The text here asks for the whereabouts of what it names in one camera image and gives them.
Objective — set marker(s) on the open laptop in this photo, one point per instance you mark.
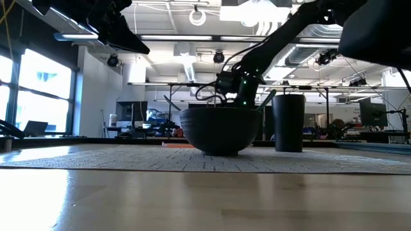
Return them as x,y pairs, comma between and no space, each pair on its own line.
36,127

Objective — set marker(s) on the black ceiling camera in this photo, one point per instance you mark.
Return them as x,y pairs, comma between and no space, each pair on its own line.
112,60
326,57
219,57

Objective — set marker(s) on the black computer monitor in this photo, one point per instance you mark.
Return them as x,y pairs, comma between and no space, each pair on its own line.
131,110
372,114

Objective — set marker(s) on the large window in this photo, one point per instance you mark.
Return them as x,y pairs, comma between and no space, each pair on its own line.
45,73

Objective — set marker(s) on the ceiling light bar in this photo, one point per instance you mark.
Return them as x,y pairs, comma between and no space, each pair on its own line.
77,36
176,37

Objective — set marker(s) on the person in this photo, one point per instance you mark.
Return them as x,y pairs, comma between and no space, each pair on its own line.
337,123

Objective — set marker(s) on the white container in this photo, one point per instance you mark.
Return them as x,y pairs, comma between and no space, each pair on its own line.
113,120

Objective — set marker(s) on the grey woven placemat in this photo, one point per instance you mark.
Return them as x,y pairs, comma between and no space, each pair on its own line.
128,158

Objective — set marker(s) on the silver ventilation duct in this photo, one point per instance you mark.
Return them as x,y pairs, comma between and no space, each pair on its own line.
305,51

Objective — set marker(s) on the tall black cup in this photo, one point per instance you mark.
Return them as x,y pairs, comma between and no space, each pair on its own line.
288,123

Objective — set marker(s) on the black aluminium table frame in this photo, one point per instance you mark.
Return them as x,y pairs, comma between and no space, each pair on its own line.
96,140

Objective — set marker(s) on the black bowl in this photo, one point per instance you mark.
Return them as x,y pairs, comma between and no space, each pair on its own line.
221,131

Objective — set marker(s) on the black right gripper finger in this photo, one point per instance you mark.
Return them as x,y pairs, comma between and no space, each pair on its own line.
246,102

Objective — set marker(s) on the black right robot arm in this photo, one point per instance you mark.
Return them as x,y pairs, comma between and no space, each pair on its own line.
282,35

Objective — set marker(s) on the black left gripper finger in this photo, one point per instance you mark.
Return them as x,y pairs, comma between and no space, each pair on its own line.
128,40

